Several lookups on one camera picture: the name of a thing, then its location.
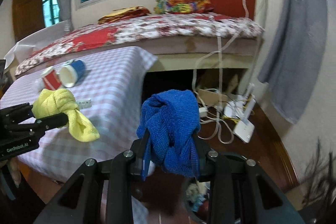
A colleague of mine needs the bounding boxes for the cream bed frame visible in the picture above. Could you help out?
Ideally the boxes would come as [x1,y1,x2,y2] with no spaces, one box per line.
[143,36,263,72]

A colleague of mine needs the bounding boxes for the black plastic bucket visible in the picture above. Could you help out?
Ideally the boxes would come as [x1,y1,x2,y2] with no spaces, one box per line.
[182,152,248,224]

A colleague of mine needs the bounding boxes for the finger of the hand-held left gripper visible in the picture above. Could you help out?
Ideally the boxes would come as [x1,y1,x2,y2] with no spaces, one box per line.
[5,112,68,132]
[0,103,34,123]

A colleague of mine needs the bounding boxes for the wide grey curtain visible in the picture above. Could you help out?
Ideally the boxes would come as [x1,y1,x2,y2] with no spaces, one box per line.
[257,0,328,125]

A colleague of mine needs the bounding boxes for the wooden door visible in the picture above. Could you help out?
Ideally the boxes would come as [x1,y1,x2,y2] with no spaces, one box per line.
[12,0,45,42]

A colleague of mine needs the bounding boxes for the white modem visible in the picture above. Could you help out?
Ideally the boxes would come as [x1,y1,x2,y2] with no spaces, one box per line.
[224,101,246,119]

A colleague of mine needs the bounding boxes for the colourful pillow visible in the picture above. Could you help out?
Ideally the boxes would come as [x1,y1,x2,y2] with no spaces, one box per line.
[154,0,214,14]

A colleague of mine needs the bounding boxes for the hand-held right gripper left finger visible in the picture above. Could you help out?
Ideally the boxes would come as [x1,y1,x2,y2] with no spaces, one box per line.
[34,131,153,224]

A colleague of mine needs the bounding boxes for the bed with floral cover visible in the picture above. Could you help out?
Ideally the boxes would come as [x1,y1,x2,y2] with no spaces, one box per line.
[14,13,265,76]

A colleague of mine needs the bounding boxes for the checked tablecloth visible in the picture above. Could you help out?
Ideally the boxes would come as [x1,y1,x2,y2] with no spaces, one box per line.
[0,46,158,184]

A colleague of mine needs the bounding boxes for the yellow red folded blanket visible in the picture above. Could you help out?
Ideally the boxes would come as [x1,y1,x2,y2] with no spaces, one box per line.
[98,6,151,25]

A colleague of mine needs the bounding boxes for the white router with antennas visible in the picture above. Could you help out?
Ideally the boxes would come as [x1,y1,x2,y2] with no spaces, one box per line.
[233,83,256,144]

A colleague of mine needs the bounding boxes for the yellow towel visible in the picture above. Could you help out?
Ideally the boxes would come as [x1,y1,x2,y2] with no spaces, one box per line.
[31,89,101,142]

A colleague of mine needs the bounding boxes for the blue paper cup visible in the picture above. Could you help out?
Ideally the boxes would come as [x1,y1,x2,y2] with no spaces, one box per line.
[57,59,87,88]

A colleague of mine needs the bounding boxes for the blue towel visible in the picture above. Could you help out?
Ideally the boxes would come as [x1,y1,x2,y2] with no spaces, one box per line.
[136,89,201,180]

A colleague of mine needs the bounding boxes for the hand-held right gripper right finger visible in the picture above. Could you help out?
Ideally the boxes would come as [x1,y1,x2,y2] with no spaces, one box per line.
[193,132,305,224]

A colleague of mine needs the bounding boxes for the cardboard box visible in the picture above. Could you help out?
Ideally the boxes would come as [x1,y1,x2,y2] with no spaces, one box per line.
[197,74,239,106]

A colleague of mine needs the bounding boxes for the red paper cup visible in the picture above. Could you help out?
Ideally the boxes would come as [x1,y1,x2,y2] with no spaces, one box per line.
[41,67,62,90]

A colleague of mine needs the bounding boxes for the white bed footboard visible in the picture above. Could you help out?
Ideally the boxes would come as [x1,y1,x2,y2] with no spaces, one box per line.
[4,21,69,67]

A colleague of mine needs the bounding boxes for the small white paper slip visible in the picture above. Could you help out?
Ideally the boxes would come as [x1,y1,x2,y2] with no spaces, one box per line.
[76,99,92,109]

